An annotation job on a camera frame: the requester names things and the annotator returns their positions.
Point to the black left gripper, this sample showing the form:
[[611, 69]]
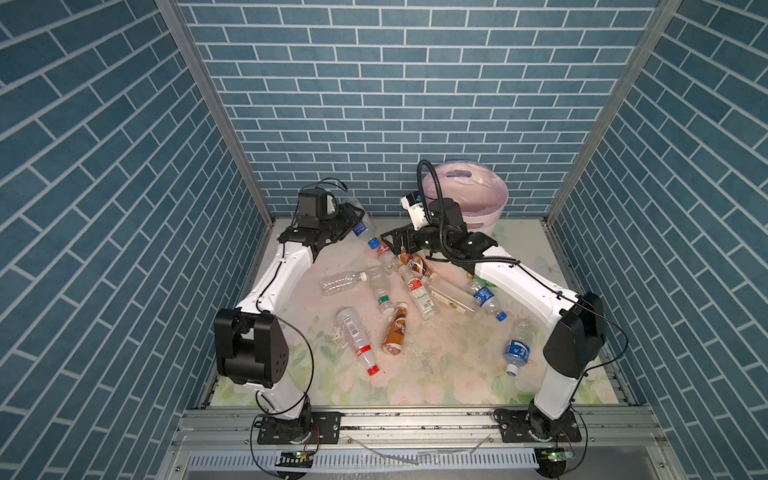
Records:
[[347, 218]]

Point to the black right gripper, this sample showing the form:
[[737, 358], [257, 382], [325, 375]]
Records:
[[408, 231]]

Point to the white bin with pink liner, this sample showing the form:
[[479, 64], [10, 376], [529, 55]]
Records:
[[480, 193]]

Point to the clear bottle white cap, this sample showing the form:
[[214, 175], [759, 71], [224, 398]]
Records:
[[341, 282]]

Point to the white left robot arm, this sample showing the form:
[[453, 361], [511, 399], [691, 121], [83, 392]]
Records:
[[250, 346]]

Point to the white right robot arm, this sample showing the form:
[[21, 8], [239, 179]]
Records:
[[574, 322]]

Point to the brown drink bottle upper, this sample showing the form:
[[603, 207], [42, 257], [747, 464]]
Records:
[[417, 264]]

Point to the brown drink bottle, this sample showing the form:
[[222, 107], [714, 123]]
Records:
[[417, 264], [395, 337]]

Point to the clear bottle red white label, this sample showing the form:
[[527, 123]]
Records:
[[418, 292]]

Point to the clear bottle blue cap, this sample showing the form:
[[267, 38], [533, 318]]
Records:
[[485, 299]]

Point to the frosted clear tall bottle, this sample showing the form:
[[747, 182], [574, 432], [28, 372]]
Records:
[[452, 297]]

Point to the clear bottle green cap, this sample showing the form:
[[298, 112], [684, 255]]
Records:
[[379, 285]]

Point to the brown drink bottle lower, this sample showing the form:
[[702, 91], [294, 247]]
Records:
[[395, 337]]

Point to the water bottle blue label white cap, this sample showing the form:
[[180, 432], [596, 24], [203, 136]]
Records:
[[518, 349]]

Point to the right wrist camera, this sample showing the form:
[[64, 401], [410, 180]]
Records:
[[414, 206]]

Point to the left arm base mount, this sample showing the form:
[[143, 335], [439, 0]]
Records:
[[300, 426]]

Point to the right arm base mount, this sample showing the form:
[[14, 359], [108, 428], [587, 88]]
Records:
[[532, 426]]

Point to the aluminium front rail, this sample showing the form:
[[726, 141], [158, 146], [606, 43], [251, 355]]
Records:
[[440, 427]]

